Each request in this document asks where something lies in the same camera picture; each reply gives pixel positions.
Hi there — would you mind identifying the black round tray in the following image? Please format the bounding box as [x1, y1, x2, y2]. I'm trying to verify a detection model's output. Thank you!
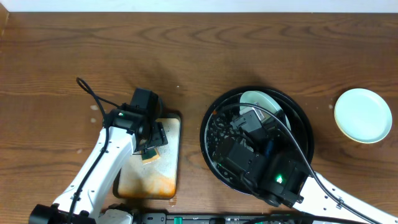
[200, 86, 315, 195]

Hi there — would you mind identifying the green and yellow sponge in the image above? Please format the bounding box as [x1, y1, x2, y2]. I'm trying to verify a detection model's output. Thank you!
[141, 148, 160, 164]

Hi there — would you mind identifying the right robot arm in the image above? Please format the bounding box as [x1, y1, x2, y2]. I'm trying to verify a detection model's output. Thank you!
[208, 126, 397, 223]

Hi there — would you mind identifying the yellow plate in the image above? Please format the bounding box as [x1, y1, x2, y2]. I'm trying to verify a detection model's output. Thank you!
[333, 110, 384, 144]

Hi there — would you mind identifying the light blue plate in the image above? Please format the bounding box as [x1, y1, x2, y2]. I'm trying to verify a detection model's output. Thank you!
[334, 88, 393, 141]
[239, 91, 291, 130]

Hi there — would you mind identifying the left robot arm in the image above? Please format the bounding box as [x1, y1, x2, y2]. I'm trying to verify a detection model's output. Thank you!
[29, 107, 181, 223]

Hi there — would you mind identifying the black rectangular sponge tray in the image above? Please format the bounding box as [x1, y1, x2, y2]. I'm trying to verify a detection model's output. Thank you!
[113, 114, 182, 200]

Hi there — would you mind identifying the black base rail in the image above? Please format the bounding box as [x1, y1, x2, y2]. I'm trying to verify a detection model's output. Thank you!
[102, 203, 315, 224]

